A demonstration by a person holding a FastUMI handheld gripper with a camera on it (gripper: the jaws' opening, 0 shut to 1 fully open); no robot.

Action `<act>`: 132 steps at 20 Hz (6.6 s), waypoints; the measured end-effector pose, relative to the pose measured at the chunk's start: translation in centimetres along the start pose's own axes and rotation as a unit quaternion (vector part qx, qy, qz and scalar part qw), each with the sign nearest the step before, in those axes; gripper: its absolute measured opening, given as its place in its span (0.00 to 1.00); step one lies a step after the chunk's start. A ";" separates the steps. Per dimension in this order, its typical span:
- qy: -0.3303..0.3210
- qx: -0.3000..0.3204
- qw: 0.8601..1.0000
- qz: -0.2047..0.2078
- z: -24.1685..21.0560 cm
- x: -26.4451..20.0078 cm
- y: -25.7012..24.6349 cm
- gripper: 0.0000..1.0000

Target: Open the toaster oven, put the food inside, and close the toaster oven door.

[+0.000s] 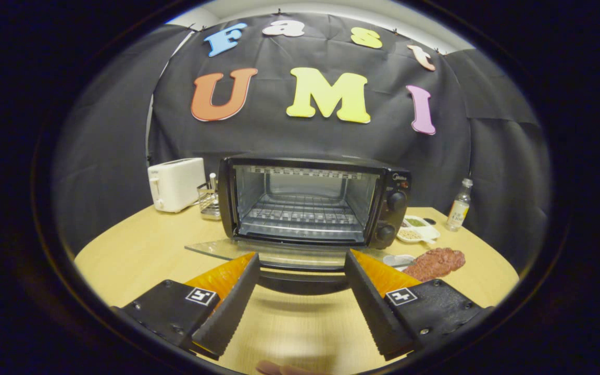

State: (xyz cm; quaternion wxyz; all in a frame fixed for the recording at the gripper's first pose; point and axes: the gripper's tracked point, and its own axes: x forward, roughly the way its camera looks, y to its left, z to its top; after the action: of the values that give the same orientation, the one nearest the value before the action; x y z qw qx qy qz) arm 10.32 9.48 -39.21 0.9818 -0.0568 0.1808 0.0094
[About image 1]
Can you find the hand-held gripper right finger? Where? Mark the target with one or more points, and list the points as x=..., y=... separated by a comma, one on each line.
x=375, y=312

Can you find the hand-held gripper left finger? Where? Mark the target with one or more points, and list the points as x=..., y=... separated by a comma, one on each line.
x=232, y=312

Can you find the brown meat slice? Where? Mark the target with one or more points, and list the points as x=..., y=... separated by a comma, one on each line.
x=435, y=263

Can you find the black toaster oven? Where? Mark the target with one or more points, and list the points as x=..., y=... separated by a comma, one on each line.
x=396, y=200

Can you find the white bread toaster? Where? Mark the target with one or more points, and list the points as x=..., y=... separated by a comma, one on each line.
x=175, y=185

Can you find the white rectangular tray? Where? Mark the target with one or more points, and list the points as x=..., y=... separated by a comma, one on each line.
x=396, y=259

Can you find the white divided dish with beans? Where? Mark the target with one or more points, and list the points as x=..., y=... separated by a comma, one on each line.
x=420, y=232

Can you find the clear glass bottle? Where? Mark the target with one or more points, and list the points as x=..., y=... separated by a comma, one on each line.
x=458, y=211

